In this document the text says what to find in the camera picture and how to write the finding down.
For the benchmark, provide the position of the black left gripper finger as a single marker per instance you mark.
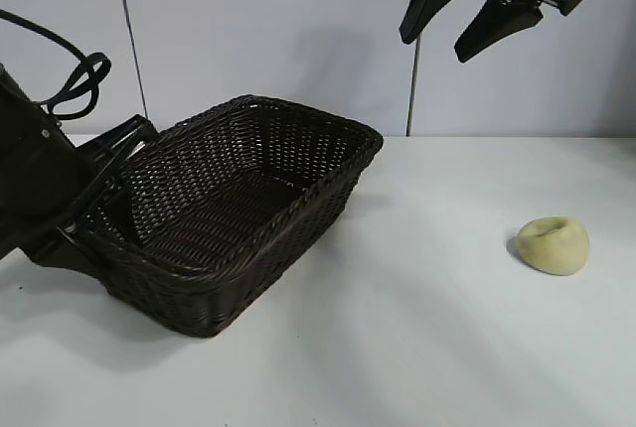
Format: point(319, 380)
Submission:
point(69, 258)
point(119, 216)

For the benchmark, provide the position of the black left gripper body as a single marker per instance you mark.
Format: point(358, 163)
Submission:
point(35, 174)

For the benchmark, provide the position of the dark brown woven basket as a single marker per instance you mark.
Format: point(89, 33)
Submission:
point(223, 208)

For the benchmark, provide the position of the pale yellow egg yolk pastry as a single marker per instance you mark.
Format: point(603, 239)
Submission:
point(551, 248)

